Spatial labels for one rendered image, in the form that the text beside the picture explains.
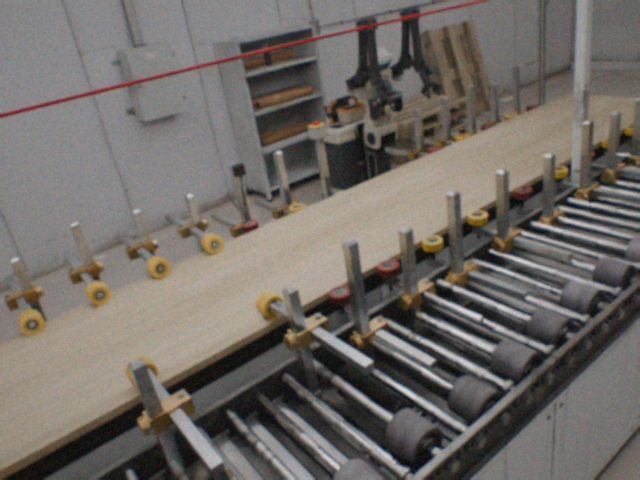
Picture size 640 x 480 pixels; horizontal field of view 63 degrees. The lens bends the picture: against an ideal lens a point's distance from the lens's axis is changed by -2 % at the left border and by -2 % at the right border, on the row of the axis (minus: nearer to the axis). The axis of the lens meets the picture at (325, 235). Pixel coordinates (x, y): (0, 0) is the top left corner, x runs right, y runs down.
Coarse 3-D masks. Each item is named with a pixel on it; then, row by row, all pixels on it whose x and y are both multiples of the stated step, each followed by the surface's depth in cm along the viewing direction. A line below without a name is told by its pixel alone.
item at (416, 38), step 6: (408, 12) 372; (414, 18) 374; (414, 24) 376; (414, 30) 378; (414, 36) 380; (420, 36) 382; (414, 42) 383; (420, 42) 383; (414, 48) 385; (420, 48) 384; (414, 54) 387; (420, 54) 385; (414, 60) 388; (420, 60) 387; (420, 66) 388
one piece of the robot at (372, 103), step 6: (390, 90) 405; (372, 96) 396; (390, 96) 396; (396, 96) 402; (372, 102) 395; (378, 102) 390; (396, 102) 411; (402, 102) 406; (372, 108) 398; (396, 108) 414; (402, 108) 409; (372, 114) 400; (378, 114) 395; (372, 120) 402
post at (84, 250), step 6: (72, 222) 213; (72, 228) 212; (78, 228) 213; (78, 234) 214; (78, 240) 214; (84, 240) 216; (78, 246) 215; (84, 246) 216; (84, 252) 217; (90, 252) 218; (84, 258) 218; (90, 258) 219; (84, 264) 221; (90, 264) 220; (96, 276) 223
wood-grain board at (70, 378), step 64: (512, 128) 324; (384, 192) 261; (512, 192) 240; (256, 256) 219; (320, 256) 210; (384, 256) 202; (64, 320) 196; (128, 320) 189; (192, 320) 182; (256, 320) 176; (0, 384) 165; (64, 384) 160; (128, 384) 155; (0, 448) 139
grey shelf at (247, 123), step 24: (312, 24) 511; (216, 48) 497; (240, 48) 517; (288, 48) 549; (312, 48) 527; (240, 72) 479; (264, 72) 539; (288, 72) 556; (312, 72) 542; (240, 96) 496; (312, 96) 530; (240, 120) 514; (264, 120) 553; (288, 120) 571; (312, 120) 575; (240, 144) 533; (288, 144) 527; (312, 144) 593; (264, 168) 517; (288, 168) 577; (312, 168) 564; (264, 192) 531
